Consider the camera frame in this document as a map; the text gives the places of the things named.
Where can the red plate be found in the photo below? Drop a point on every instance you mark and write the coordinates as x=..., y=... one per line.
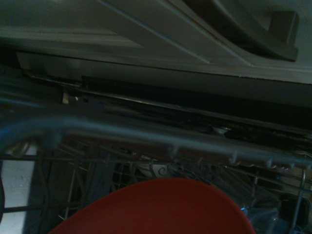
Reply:
x=161, y=209

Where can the white bowl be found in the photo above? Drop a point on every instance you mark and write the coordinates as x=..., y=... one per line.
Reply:
x=158, y=169

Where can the clear glass jar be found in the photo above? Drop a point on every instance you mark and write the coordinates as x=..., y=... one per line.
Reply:
x=262, y=214

